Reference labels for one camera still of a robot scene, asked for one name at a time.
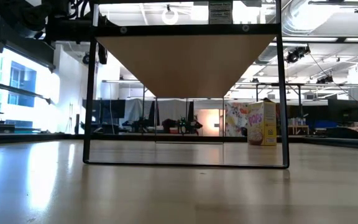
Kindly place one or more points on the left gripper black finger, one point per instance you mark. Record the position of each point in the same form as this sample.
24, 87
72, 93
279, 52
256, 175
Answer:
102, 54

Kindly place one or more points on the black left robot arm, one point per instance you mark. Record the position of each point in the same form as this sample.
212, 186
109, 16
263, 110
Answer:
67, 28

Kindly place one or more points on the wooden shelf board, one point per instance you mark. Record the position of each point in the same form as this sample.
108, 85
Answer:
186, 65

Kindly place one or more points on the yellow Pops cereal box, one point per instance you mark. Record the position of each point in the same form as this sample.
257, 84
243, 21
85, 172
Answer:
261, 124

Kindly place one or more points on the small wooden shelf unit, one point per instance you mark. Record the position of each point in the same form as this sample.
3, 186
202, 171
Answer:
300, 130

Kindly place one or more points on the black bag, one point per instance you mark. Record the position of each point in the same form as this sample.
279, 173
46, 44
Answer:
168, 125

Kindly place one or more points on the small black background robot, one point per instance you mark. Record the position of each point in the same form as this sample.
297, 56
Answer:
190, 126

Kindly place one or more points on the colourful printed white box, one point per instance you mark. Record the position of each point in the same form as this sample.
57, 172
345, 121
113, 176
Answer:
235, 119

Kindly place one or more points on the ceiling tube light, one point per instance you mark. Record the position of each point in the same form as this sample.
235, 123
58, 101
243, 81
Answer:
309, 39

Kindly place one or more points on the blue plastic bin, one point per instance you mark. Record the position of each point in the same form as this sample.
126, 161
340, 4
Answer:
323, 124

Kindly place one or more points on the black computer monitor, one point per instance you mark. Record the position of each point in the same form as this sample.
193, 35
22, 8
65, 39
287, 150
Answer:
343, 110

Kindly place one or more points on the black dome camera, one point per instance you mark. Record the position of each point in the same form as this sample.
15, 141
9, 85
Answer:
86, 59

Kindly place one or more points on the black metal shelf frame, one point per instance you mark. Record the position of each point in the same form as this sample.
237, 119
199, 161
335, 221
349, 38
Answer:
185, 29

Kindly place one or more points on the black metal table frame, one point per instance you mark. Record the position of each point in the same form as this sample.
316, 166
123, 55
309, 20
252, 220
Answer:
278, 84

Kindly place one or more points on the black ceiling camera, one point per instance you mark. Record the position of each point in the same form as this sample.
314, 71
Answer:
295, 55

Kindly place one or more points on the silver ventilation duct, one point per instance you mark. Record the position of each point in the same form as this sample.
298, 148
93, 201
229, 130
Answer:
300, 18

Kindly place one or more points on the black overhead rail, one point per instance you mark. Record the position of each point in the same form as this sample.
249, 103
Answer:
334, 2

